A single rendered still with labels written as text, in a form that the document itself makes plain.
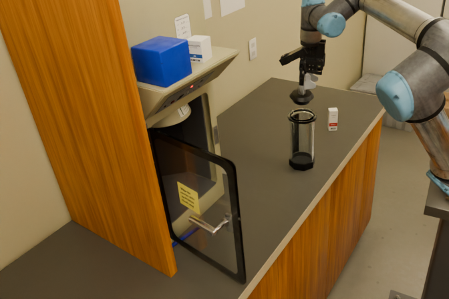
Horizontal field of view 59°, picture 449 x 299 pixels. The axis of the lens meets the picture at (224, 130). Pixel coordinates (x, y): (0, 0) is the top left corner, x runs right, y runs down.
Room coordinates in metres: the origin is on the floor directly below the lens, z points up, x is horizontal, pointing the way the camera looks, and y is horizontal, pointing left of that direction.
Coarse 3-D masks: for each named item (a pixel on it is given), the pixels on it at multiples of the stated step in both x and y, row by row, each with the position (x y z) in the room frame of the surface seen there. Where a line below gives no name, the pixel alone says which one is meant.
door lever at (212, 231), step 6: (192, 216) 0.76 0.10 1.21; (192, 222) 0.74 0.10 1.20; (198, 222) 0.73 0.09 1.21; (204, 222) 0.73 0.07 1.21; (222, 222) 0.73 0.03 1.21; (228, 222) 0.73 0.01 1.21; (204, 228) 0.71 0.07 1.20; (210, 228) 0.71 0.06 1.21; (216, 228) 0.71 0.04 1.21; (210, 234) 0.70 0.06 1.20
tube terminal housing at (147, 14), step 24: (120, 0) 0.95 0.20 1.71; (144, 0) 1.00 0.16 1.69; (168, 0) 1.07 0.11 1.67; (192, 0) 1.14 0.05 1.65; (144, 24) 0.99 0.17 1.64; (168, 24) 1.05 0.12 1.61; (192, 24) 1.13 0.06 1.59; (192, 96) 1.10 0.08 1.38; (216, 120) 1.17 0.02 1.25; (216, 144) 1.16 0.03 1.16
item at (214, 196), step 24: (168, 144) 0.85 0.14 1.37; (168, 168) 0.87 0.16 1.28; (192, 168) 0.80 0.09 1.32; (216, 168) 0.74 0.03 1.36; (168, 192) 0.88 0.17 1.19; (216, 192) 0.75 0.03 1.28; (168, 216) 0.90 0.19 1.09; (216, 216) 0.75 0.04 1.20; (192, 240) 0.84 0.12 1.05; (216, 240) 0.76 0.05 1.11; (240, 240) 0.70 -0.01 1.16; (216, 264) 0.77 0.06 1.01; (240, 264) 0.71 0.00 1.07
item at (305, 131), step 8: (296, 112) 1.34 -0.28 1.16; (304, 112) 1.34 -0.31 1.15; (312, 112) 1.31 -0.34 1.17; (296, 120) 1.26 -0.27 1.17; (304, 120) 1.26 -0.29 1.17; (296, 128) 1.27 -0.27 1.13; (304, 128) 1.26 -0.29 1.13; (312, 128) 1.27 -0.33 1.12; (296, 136) 1.27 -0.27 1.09; (304, 136) 1.26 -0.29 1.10; (312, 136) 1.27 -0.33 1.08; (296, 144) 1.27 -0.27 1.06; (304, 144) 1.26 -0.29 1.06; (312, 144) 1.27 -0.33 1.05; (296, 152) 1.27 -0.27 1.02; (304, 152) 1.26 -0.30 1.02; (312, 152) 1.27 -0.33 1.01; (296, 160) 1.27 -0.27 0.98; (304, 160) 1.26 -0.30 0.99; (312, 160) 1.28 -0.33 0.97
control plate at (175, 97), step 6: (204, 78) 1.02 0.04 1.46; (192, 84) 0.97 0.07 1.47; (198, 84) 1.03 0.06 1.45; (180, 90) 0.93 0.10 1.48; (186, 90) 0.98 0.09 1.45; (192, 90) 1.03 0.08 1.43; (174, 96) 0.93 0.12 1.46; (168, 102) 0.93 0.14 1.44; (174, 102) 0.99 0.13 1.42; (162, 108) 0.94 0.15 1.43
